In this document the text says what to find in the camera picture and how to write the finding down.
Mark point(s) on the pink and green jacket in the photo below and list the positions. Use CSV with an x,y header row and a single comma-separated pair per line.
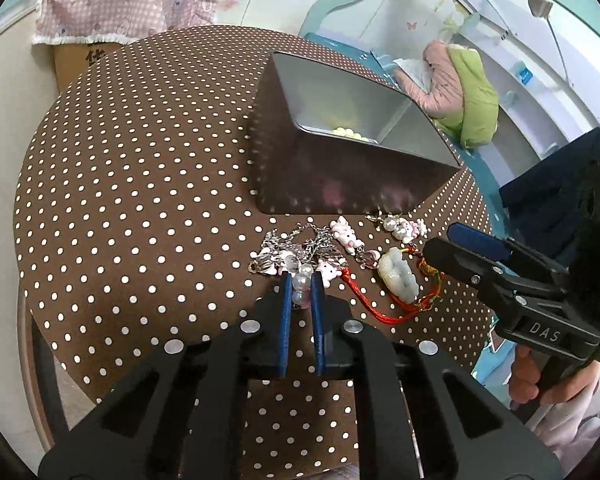
x,y
472,100

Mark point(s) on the light blue cloth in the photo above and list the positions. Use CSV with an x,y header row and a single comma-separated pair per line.
x,y
492,360

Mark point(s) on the person's right hand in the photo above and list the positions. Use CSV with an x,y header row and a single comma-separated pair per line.
x,y
522,375

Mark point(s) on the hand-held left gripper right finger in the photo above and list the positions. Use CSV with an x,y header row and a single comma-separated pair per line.
x,y
320,320

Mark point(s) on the teal curved headboard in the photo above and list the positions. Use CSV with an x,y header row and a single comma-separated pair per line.
x,y
330,5

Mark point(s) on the white wall shelf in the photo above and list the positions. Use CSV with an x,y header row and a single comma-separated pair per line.
x,y
530,110

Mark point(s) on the brown polka dot tablecloth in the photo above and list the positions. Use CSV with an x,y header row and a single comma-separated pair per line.
x,y
130,210

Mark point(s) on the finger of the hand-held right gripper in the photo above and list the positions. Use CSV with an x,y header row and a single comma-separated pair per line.
x,y
455,260
475,240

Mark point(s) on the white paper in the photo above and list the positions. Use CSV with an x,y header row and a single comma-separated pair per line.
x,y
415,72

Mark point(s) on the cardboard box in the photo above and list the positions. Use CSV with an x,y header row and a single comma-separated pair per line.
x,y
75,62

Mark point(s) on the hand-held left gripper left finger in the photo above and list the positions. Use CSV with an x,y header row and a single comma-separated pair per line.
x,y
283,320

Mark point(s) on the person's right forearm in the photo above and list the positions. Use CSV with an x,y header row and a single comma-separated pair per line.
x,y
575,420

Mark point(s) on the small blue packet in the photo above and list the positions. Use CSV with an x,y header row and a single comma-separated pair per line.
x,y
524,74

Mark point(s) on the dark garment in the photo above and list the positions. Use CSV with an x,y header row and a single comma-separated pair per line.
x,y
540,190

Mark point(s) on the pink checkered cloth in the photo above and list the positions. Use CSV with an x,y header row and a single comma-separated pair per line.
x,y
130,5

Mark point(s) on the silver metal tin box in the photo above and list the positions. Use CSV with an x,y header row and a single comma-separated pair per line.
x,y
300,180

